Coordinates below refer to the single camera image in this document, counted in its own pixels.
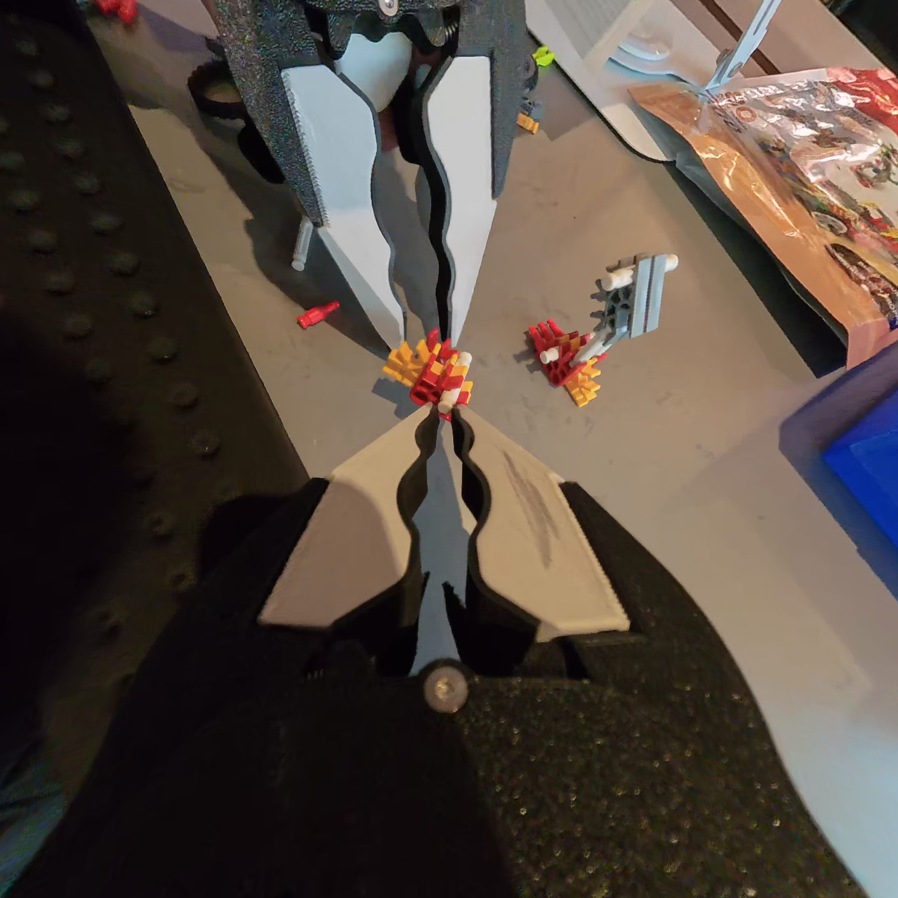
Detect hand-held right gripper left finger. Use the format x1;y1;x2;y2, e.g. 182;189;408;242
258;406;442;630

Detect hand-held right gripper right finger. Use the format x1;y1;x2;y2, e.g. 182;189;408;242
451;407;630;643

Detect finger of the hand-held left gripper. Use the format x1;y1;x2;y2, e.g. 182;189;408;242
421;55;501;347
279;63;409;353

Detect red fan connector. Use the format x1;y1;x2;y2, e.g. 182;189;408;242
424;328;472;394
410;365;450;409

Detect yellow fan connector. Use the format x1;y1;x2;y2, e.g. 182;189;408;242
382;340;472;406

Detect small red toy assembly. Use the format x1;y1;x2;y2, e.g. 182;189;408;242
528;319;608;408

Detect black toy tyre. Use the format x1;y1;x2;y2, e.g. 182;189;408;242
188;59;248;120

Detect white document stand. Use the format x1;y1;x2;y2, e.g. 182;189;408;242
525;0;702;164

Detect white round disc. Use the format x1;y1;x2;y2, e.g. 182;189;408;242
607;28;693;76

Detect shiny plastic bag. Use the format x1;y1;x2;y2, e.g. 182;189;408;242
628;65;898;370

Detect small blue plastic bin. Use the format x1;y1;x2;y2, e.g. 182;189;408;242
822;403;898;550

